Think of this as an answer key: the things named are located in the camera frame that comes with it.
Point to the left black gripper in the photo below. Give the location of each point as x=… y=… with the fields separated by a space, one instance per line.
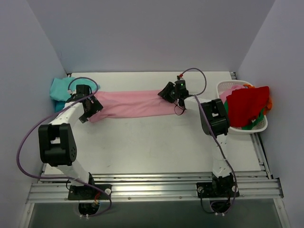
x=92 y=108

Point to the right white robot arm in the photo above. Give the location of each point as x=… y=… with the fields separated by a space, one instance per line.
x=215 y=124

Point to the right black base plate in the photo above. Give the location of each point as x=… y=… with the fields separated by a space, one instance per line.
x=215 y=190

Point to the white plastic basket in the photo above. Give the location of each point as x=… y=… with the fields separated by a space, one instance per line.
x=259 y=127

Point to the green t shirt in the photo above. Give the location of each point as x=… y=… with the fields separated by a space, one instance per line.
x=243 y=114

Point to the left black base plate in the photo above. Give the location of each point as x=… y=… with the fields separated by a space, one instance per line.
x=88 y=193

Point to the pink t shirt in basket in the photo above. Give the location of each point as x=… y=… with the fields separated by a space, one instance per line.
x=223 y=96

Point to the orange t shirt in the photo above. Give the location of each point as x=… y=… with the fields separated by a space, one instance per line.
x=269 y=103

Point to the pink t shirt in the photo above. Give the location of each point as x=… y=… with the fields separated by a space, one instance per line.
x=131 y=104
x=223 y=96

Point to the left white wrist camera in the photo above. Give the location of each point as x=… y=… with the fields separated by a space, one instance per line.
x=71 y=92

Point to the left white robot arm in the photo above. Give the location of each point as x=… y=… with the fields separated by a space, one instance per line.
x=56 y=140

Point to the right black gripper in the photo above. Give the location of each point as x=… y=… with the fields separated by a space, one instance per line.
x=167 y=91

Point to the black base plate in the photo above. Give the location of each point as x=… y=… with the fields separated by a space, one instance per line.
x=88 y=193
x=215 y=190

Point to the teal t shirt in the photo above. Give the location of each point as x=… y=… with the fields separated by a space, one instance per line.
x=59 y=89

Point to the red t shirt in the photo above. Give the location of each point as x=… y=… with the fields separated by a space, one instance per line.
x=258 y=95

